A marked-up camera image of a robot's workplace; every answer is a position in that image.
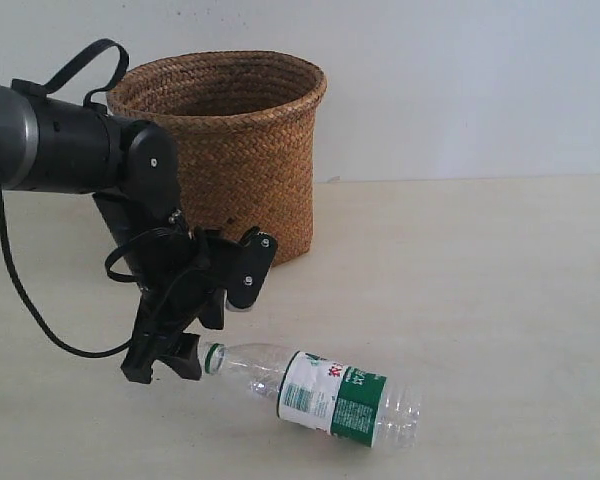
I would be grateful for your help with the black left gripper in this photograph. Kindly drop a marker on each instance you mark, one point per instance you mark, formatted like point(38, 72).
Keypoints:
point(171, 266)

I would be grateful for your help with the clear plastic bottle green label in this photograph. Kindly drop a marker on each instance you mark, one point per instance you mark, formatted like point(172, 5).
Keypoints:
point(306, 389)

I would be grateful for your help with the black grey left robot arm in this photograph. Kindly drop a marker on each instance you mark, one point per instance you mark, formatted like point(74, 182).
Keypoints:
point(129, 168)

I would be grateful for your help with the brown woven wicker basket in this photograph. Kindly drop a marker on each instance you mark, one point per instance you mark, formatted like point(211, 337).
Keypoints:
point(244, 123)

